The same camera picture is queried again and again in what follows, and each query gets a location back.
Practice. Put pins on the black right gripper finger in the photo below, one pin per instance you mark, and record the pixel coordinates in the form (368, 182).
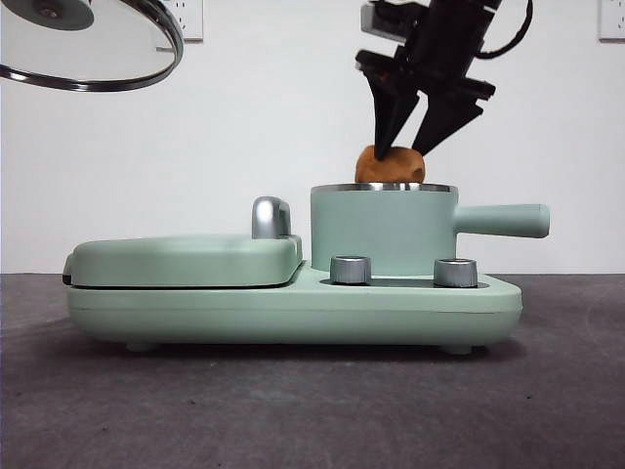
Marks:
(439, 122)
(390, 112)

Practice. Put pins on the brown potato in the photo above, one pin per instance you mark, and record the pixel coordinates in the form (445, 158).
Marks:
(395, 166)

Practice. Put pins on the glass pot lid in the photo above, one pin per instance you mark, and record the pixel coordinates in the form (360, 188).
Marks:
(97, 49)

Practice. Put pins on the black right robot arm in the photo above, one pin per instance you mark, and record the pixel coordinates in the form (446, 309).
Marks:
(449, 39)

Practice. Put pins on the silver control knob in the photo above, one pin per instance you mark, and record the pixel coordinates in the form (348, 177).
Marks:
(349, 269)
(455, 272)

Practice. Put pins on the mint green breakfast machine base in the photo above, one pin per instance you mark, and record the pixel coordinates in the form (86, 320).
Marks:
(293, 312)

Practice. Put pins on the mint green griddle cover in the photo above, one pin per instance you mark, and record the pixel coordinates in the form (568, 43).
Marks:
(185, 261)

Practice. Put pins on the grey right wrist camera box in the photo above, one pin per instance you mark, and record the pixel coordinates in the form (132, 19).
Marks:
(386, 19)

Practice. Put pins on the white wall socket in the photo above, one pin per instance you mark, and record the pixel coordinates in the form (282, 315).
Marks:
(193, 22)
(612, 19)

